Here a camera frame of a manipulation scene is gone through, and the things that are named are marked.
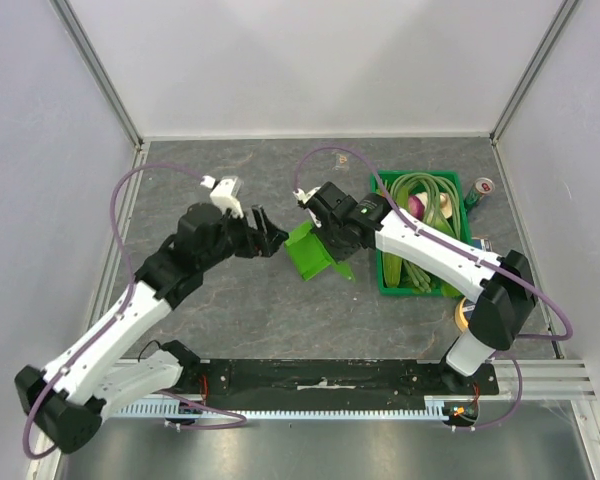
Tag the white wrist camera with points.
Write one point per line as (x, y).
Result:
(224, 194)
(304, 198)

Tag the green paper box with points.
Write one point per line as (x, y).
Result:
(309, 256)

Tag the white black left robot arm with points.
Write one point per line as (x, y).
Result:
(71, 397)

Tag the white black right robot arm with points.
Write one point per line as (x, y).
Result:
(499, 286)

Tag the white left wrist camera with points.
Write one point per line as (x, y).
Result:
(224, 194)

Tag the green red drink can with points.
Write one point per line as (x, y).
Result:
(480, 188)

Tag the yellow masking tape roll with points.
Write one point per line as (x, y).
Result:
(462, 314)

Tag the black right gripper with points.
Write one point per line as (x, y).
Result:
(330, 240)

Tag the purple onion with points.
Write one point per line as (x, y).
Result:
(415, 207)

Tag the blue small box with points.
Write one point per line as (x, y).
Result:
(482, 243)

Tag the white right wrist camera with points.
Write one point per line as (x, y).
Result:
(304, 198)

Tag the green plastic crate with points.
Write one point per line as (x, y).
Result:
(378, 187)

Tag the green long beans bundle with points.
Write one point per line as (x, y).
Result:
(442, 201)

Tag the light blue cable duct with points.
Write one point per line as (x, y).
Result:
(162, 407)

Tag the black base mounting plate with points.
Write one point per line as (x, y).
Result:
(328, 385)

